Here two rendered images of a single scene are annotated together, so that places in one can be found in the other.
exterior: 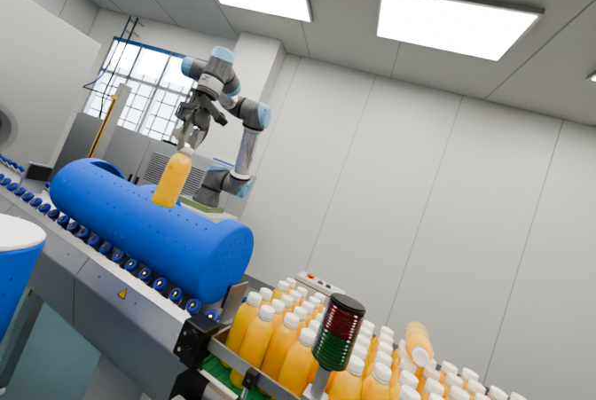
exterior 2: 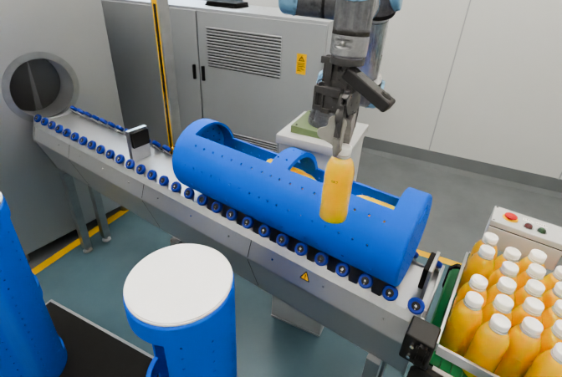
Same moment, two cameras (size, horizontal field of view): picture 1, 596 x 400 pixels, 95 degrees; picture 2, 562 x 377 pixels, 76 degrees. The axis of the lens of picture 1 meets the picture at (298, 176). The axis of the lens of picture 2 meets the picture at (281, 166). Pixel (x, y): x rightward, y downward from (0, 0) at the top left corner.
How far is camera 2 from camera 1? 0.53 m
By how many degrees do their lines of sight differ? 35
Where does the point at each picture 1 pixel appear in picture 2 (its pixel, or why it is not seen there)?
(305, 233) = (431, 68)
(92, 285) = (269, 267)
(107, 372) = not seen: hidden behind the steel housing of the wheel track
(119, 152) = not seen: hidden behind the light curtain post
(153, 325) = (352, 308)
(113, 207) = (257, 196)
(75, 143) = (115, 41)
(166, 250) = (343, 247)
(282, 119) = not seen: outside the picture
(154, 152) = (207, 28)
